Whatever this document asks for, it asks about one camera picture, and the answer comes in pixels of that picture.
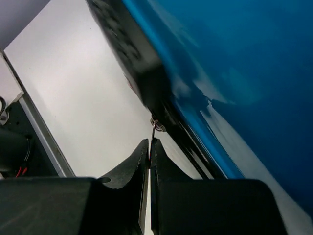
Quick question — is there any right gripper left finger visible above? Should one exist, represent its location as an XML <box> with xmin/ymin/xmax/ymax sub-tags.
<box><xmin>0</xmin><ymin>139</ymin><xmax>149</xmax><ymax>235</ymax></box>

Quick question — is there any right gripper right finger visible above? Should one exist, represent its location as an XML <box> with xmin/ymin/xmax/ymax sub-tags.
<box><xmin>149</xmin><ymin>138</ymin><xmax>313</xmax><ymax>235</ymax></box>

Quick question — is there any metal zipper pull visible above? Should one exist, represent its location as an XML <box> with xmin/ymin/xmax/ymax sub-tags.
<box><xmin>150</xmin><ymin>116</ymin><xmax>166</xmax><ymax>140</ymax></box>

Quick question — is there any blue hard-shell suitcase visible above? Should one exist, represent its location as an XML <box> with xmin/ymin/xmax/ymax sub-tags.
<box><xmin>87</xmin><ymin>0</ymin><xmax>313</xmax><ymax>214</ymax></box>

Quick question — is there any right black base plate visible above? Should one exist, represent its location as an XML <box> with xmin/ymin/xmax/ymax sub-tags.
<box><xmin>0</xmin><ymin>101</ymin><xmax>63</xmax><ymax>179</ymax></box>

